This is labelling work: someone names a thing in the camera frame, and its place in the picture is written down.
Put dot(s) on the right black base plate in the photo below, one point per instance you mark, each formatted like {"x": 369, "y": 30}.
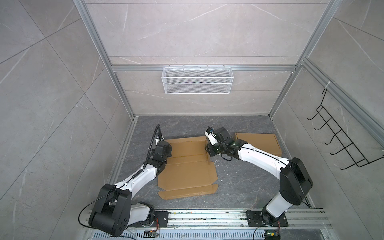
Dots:
{"x": 264, "y": 219}

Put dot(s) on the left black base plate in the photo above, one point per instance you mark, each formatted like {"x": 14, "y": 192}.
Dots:
{"x": 160, "y": 220}

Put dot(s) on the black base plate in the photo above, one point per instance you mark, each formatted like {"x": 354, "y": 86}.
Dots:
{"x": 160, "y": 220}
{"x": 264, "y": 219}

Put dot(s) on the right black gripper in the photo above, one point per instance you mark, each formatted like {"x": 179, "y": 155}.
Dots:
{"x": 210, "y": 151}

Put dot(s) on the cardboard stack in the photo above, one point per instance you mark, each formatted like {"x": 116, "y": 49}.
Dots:
{"x": 189, "y": 171}

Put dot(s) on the white wire mesh basket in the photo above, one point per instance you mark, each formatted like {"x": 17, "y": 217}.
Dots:
{"x": 204, "y": 80}

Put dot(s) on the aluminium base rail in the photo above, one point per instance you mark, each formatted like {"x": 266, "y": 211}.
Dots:
{"x": 231, "y": 218}

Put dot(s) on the brown cardboard box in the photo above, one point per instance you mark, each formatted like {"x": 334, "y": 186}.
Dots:
{"x": 265, "y": 142}

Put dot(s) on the black wire hook rack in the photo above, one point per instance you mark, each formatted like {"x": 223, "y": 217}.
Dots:
{"x": 340, "y": 136}

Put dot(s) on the small circuit board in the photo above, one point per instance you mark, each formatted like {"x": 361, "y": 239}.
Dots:
{"x": 272, "y": 235}
{"x": 151, "y": 234}

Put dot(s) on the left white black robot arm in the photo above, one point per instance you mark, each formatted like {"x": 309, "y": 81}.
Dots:
{"x": 113, "y": 212}

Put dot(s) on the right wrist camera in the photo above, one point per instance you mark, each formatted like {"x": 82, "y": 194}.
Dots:
{"x": 211, "y": 139}

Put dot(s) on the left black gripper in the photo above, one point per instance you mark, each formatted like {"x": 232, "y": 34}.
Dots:
{"x": 169, "y": 152}

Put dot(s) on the left small circuit board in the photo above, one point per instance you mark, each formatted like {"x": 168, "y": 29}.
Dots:
{"x": 151, "y": 234}

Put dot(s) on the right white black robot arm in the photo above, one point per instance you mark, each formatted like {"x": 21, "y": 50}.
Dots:
{"x": 295, "y": 181}

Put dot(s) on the right small circuit board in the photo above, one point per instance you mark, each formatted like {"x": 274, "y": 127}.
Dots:
{"x": 272, "y": 235}

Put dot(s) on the slotted grey cable duct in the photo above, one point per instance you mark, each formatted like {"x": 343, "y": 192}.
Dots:
{"x": 185, "y": 235}

